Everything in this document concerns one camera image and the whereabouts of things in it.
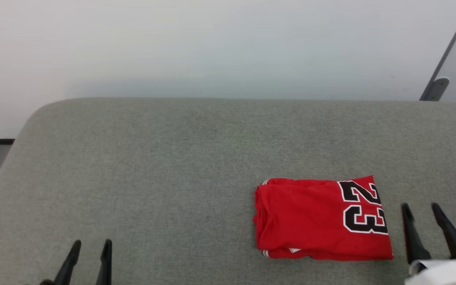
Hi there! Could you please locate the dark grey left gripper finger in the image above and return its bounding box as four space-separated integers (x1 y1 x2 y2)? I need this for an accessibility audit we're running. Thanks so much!
53 239 82 285
95 239 113 285

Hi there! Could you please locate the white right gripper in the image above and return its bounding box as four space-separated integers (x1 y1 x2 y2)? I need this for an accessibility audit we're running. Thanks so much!
401 202 456 285

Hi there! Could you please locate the red basketball jersey white trim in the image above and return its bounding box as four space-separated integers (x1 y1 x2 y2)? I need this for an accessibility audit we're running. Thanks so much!
253 175 394 262

